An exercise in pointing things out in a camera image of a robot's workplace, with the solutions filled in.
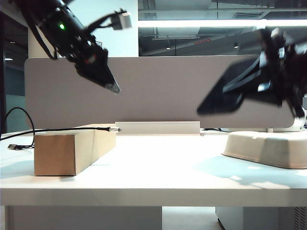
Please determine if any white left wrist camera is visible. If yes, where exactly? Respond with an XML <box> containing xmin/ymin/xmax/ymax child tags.
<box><xmin>112</xmin><ymin>11</ymin><xmax>133</xmax><ymax>31</ymax></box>

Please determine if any brown cardboard box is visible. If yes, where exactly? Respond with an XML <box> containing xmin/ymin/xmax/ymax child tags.
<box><xmin>34</xmin><ymin>124</ymin><xmax>117</xmax><ymax>176</ymax></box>

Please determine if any grey fabric desk partition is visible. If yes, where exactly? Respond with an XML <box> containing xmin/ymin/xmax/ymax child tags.
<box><xmin>24</xmin><ymin>55</ymin><xmax>296</xmax><ymax>130</ymax></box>

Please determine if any black charging cable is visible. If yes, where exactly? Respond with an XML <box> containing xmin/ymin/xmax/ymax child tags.
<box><xmin>0</xmin><ymin>107</ymin><xmax>123</xmax><ymax>151</ymax></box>

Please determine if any white under-desk cabinet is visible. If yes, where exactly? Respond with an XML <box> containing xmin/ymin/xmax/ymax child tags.
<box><xmin>215</xmin><ymin>206</ymin><xmax>307</xmax><ymax>230</ymax></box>

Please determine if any white rounded object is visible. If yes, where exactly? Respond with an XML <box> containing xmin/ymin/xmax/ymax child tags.
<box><xmin>291</xmin><ymin>107</ymin><xmax>307</xmax><ymax>132</ymax></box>

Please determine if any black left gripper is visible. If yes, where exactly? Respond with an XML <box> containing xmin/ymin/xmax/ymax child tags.
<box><xmin>69</xmin><ymin>40</ymin><xmax>121</xmax><ymax>94</ymax></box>

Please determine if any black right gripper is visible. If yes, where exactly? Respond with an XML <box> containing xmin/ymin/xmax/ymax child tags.
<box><xmin>222</xmin><ymin>27</ymin><xmax>296</xmax><ymax>106</ymax></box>

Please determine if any white moulded pulp tray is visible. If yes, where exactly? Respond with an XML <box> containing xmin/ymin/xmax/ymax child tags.
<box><xmin>221</xmin><ymin>130</ymin><xmax>307</xmax><ymax>170</ymax></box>

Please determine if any white cable tray cover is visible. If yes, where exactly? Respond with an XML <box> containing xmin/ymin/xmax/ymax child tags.
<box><xmin>115</xmin><ymin>121</ymin><xmax>201</xmax><ymax>136</ymax></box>

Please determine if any long ceiling light strip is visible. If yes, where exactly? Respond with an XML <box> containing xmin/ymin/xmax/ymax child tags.
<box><xmin>138</xmin><ymin>19</ymin><xmax>307</xmax><ymax>28</ymax></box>

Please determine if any black smartphone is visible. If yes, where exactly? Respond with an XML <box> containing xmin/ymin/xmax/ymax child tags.
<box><xmin>196</xmin><ymin>57</ymin><xmax>273</xmax><ymax>115</ymax></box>

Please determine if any white desk underside panel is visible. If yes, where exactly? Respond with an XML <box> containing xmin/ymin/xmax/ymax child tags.
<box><xmin>4</xmin><ymin>206</ymin><xmax>163</xmax><ymax>230</ymax></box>

